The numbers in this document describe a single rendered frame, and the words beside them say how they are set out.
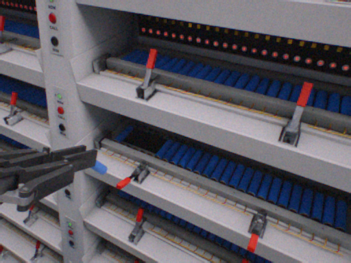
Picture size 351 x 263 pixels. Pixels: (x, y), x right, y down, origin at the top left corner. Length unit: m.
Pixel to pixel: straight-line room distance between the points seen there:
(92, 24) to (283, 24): 0.38
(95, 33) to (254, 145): 0.40
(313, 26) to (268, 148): 0.18
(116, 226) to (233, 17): 0.59
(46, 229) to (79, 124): 0.52
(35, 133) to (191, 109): 0.48
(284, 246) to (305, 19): 0.37
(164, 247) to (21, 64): 0.56
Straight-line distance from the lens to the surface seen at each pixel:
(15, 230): 1.36
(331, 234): 0.57
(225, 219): 0.55
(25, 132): 0.83
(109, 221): 0.78
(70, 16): 0.57
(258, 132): 0.44
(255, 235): 0.50
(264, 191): 0.58
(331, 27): 0.40
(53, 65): 0.63
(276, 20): 0.40
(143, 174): 0.60
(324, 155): 0.44
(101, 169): 0.51
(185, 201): 0.56
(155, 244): 0.73
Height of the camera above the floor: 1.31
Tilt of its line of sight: 27 degrees down
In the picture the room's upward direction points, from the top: 8 degrees clockwise
